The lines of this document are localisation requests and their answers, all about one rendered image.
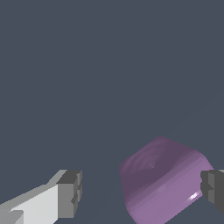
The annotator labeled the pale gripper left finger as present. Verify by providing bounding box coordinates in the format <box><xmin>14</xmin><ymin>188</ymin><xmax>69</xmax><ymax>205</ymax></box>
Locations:
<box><xmin>0</xmin><ymin>169</ymin><xmax>83</xmax><ymax>224</ymax></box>

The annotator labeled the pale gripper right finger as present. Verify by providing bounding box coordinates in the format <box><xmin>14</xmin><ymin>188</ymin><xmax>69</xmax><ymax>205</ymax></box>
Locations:
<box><xmin>199</xmin><ymin>169</ymin><xmax>224</xmax><ymax>215</ymax></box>

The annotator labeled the purple rounded block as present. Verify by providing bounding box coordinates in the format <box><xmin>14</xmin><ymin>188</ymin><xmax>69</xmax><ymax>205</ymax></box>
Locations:
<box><xmin>118</xmin><ymin>136</ymin><xmax>216</xmax><ymax>224</ymax></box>

